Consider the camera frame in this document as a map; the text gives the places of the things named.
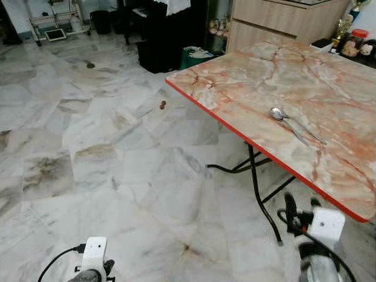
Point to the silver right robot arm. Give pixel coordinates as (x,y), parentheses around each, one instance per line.
(320,267)

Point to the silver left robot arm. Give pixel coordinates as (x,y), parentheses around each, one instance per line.
(87,277)

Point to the black metal table leg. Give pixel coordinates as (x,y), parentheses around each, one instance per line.
(257,188)

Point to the silver metal spoon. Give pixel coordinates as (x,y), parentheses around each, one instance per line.
(277,113)

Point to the orange marble folding table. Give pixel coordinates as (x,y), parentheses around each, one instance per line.
(305,82)

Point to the small red floor object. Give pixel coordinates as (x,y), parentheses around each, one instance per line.
(163,105)

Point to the small plush toy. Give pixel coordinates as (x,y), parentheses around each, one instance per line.
(368,49)

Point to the red-lidded clear jar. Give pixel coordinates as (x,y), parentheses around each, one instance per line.
(359,38)

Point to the gold trophy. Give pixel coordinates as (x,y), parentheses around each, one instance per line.
(342,32)

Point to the green bag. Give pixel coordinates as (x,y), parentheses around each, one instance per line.
(197,57)

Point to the light wooden cabinet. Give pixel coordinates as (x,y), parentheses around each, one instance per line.
(276,20)

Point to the black furniture unit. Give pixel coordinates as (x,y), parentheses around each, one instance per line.
(170,41)

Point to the small dark green floor object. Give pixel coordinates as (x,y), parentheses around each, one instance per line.
(91,64)

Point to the white cloth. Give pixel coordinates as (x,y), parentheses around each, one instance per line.
(172,6)

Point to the white-framed tablet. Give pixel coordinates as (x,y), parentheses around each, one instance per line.
(56,34)

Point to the black waste bin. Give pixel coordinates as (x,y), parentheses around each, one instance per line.
(100,22)

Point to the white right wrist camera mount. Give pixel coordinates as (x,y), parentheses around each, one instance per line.
(328,226)

